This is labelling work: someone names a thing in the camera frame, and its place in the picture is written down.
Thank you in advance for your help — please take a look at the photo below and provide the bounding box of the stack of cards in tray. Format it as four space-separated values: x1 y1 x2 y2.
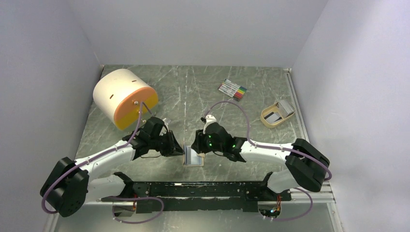
277 100 295 118

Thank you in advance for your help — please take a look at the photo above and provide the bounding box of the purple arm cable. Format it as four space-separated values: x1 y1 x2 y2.
42 102 154 215
200 101 333 182

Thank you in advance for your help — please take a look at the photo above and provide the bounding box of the round pink yellow drawer box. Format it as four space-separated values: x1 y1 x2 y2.
93 69 159 131

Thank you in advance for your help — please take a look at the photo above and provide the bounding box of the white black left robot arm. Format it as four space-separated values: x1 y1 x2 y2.
40 116 184 217

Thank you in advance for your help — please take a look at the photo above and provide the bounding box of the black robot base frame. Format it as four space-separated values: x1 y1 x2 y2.
119 178 292 213

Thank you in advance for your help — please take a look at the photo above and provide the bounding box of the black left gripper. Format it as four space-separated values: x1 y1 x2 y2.
150 130 185 157

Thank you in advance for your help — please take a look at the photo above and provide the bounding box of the aluminium table edge rail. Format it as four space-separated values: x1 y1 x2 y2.
283 68 344 232

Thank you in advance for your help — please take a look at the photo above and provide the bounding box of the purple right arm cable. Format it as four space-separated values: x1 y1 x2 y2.
200 101 333 182

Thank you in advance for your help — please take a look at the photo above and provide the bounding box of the fallen card in tray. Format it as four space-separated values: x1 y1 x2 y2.
264 112 282 124

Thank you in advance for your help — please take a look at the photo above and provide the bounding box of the beige oval plastic tray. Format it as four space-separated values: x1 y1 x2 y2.
260 100 295 128

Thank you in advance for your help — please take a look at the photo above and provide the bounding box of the pack of coloured marker pens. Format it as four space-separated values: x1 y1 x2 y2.
218 79 247 101

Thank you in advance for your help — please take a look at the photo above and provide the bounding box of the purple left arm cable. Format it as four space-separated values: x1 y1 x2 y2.
42 102 154 215

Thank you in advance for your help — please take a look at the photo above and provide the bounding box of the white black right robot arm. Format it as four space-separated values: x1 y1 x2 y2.
191 122 330 200

